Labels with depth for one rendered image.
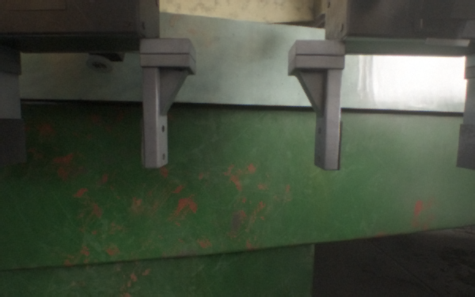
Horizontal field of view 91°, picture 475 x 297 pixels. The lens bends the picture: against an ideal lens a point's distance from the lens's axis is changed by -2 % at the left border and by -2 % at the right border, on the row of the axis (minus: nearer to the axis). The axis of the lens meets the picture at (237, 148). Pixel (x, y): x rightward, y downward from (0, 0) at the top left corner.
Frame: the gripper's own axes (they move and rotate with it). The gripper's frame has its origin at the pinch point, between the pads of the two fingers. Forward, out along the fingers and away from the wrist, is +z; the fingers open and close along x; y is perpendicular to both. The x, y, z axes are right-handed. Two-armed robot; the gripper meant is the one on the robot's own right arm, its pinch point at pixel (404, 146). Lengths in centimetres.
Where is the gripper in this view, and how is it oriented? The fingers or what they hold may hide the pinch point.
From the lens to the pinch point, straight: 25.1
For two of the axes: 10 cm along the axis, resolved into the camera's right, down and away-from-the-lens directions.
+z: -0.1, 10.0, 0.9
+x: 10.0, 0.1, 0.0
